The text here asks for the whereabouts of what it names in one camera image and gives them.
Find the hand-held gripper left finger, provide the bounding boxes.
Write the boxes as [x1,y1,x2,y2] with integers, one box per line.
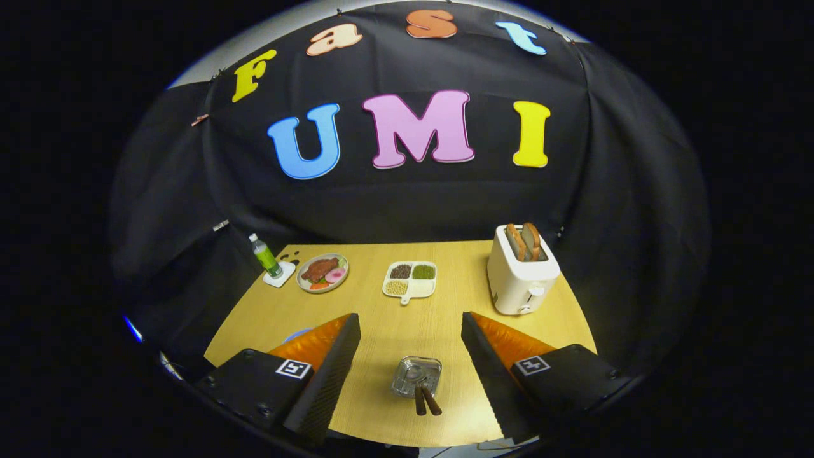
[196,312,362,446]

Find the white toaster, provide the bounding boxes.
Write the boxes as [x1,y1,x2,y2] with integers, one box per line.
[486,224,562,316]

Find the green label plastic bottle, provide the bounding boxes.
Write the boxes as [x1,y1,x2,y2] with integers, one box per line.
[249,233,284,279]

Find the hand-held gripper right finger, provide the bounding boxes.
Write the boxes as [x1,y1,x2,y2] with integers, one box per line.
[460,312,633,445]

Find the plate of meat and vegetables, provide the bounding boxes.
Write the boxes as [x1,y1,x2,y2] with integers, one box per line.
[296,253,350,294]

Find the white divided dish with beans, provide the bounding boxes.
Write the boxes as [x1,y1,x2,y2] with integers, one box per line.
[382,261,438,306]

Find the white square coaster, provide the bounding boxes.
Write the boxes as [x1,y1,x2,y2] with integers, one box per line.
[263,261,296,288]

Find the metal wire cutlery basket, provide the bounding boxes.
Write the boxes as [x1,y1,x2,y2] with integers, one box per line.
[391,356,443,399]

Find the toasted bread slice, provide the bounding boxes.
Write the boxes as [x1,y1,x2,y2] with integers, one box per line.
[521,222,542,261]
[506,223,528,261]

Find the steel spoon with brown handle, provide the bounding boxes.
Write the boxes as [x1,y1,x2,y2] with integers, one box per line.
[421,380,443,417]

